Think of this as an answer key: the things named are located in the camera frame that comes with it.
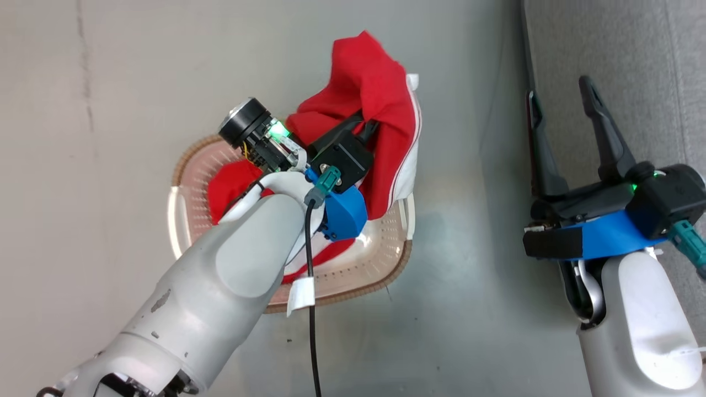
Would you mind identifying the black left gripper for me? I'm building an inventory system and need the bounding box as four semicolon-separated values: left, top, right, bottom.
219;98;380;173

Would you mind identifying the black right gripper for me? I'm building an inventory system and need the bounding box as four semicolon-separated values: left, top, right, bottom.
523;76;654;260

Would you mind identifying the red white-striped garment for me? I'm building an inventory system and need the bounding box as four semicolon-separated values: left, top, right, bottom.
207;30;422;285

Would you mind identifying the white laundry basket brown rim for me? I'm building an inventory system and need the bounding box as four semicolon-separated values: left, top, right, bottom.
167;134;415;314

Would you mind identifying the grey fabric sofa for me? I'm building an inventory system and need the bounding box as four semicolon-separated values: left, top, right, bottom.
521;0;706;353

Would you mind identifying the teal left camera connector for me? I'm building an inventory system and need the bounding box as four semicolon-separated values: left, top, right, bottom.
305;165;343;208

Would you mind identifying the teal camera connector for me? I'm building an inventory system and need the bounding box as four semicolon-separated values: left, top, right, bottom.
305;165;343;208
667;219;706;279

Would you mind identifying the blue left camera mount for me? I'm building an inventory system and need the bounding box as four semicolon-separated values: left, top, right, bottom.
303;168;368;242

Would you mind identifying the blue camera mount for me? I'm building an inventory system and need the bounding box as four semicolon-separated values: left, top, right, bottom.
303;168;368;242
552;210;671;261

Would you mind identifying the blue right camera mount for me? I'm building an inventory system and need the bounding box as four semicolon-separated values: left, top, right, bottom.
552;210;671;261

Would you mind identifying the black camera cable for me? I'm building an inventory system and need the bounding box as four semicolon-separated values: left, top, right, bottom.
305;200;323;397

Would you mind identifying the teal right camera connector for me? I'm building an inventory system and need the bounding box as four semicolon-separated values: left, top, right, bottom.
667;219;706;279

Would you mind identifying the white cable tag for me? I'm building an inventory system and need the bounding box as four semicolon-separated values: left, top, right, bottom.
286;277;316;318

